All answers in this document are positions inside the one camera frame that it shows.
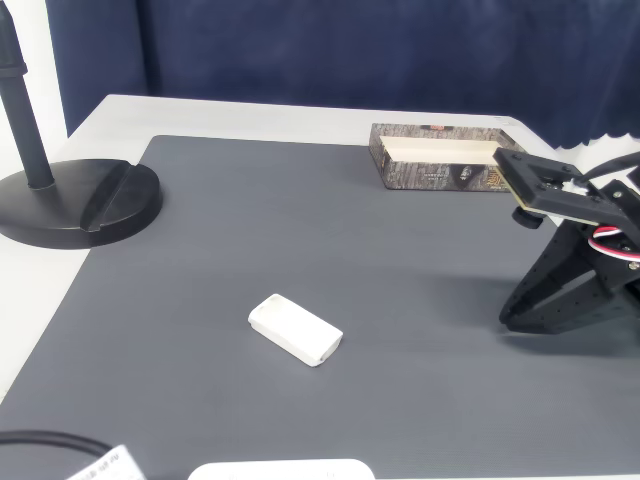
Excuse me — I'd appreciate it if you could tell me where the thin black cable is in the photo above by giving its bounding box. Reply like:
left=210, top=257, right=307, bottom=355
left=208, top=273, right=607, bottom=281
left=0, top=429, right=114, bottom=459

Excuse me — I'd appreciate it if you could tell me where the white printed cable label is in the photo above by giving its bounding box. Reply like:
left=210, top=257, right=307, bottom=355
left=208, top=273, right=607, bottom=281
left=67, top=444, right=146, bottom=480

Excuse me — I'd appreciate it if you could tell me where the red white servo wire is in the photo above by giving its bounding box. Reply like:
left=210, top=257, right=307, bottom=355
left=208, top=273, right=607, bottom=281
left=587, top=227, right=640, bottom=262

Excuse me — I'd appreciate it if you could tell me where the black round-base stand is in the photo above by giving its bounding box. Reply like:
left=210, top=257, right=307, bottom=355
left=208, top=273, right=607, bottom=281
left=0, top=0, right=165, bottom=250

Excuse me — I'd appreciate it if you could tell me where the white rounded flat device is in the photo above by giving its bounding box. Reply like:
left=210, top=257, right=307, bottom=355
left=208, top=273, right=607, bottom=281
left=187, top=458, right=376, bottom=480

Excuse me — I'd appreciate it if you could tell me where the grey table mat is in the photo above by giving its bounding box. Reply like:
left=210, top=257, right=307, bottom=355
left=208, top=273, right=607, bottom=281
left=0, top=134, right=640, bottom=480

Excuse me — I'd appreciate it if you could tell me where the dark blue curtain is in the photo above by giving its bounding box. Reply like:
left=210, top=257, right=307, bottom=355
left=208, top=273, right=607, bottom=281
left=44, top=0, right=640, bottom=151

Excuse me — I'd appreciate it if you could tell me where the small white rectangular block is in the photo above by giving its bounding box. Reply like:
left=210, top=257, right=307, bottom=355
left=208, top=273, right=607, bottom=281
left=247, top=293, right=344, bottom=370

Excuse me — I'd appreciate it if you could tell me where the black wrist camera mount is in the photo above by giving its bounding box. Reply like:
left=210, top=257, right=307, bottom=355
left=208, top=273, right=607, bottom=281
left=492, top=147, right=604, bottom=230

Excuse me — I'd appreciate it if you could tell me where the patterned open cardboard box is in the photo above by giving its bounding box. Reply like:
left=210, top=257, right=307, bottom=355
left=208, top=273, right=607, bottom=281
left=368, top=122, right=529, bottom=194

